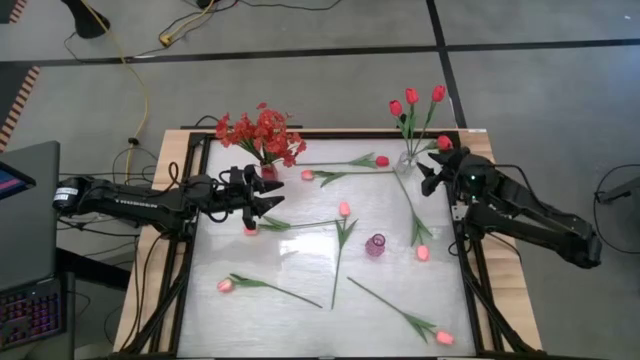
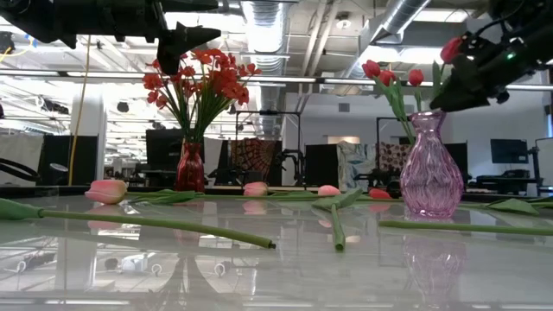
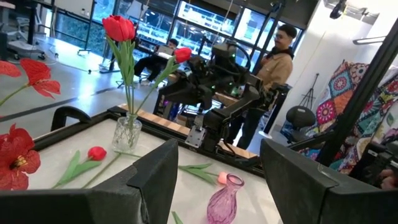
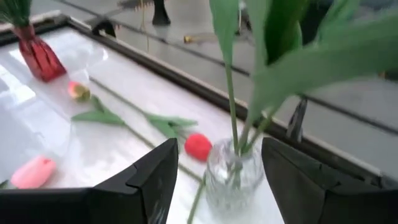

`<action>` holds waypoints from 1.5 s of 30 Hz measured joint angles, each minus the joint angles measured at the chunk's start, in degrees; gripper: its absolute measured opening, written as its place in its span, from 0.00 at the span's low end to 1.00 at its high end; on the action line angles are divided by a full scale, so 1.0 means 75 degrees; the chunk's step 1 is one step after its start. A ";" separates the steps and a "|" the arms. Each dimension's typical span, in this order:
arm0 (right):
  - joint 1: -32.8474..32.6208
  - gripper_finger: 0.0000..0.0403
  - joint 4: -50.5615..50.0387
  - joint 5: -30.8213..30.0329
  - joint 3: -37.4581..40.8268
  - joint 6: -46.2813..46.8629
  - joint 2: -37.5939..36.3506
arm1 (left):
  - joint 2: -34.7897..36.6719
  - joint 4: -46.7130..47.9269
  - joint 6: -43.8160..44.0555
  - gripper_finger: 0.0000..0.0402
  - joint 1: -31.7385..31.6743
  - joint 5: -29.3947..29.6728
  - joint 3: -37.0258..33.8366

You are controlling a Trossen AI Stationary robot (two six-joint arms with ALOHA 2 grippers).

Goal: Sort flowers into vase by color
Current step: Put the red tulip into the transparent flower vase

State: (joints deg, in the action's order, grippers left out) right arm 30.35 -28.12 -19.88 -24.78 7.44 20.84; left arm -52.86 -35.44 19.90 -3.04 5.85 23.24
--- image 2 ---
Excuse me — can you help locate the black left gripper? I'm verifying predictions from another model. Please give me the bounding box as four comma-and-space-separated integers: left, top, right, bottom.
60, 0, 222, 75

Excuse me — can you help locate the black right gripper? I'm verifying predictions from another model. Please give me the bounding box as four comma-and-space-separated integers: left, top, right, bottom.
429, 32, 537, 112

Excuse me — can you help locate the purple ribbed glass vase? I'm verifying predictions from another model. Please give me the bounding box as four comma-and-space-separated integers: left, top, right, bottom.
399, 110, 466, 218

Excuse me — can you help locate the red glass vase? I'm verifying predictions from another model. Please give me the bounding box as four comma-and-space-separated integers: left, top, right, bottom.
175, 142, 207, 194

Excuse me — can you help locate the red floral cloth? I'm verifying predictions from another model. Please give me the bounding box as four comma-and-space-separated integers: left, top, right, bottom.
376, 143, 414, 174

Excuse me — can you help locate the black machine on desk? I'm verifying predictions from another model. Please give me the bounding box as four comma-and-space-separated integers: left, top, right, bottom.
474, 168, 541, 195

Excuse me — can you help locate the black computer monitor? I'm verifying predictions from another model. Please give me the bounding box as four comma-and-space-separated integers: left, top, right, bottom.
145, 128, 207, 172

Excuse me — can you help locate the white screen panel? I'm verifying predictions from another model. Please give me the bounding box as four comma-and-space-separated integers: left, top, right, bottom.
535, 136, 553, 187

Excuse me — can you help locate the mandala pattern tapestry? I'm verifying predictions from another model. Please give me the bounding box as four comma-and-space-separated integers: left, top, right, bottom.
231, 138, 277, 176

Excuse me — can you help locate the white blue draped cloth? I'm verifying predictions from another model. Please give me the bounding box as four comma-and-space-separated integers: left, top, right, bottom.
337, 140, 378, 191

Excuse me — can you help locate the wide black partition panel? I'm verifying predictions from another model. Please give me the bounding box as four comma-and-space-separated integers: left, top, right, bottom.
38, 135, 99, 187

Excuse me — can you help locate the black chair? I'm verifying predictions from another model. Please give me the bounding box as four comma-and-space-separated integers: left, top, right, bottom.
0, 157, 70, 187

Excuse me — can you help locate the dark wall monitor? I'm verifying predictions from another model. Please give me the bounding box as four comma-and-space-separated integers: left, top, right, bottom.
490, 138, 529, 164

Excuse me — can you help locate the silver ventilation duct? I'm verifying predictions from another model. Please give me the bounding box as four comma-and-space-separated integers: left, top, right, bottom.
241, 0, 289, 139

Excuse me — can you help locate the black metal frame stand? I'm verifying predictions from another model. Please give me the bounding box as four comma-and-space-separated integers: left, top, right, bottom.
235, 110, 302, 187

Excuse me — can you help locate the yellow cable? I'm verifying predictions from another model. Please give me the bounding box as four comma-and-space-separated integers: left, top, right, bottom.
67, 34, 92, 187

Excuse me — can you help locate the black aluminium table frame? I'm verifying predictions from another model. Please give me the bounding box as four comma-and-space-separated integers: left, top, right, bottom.
0, 184, 553, 208

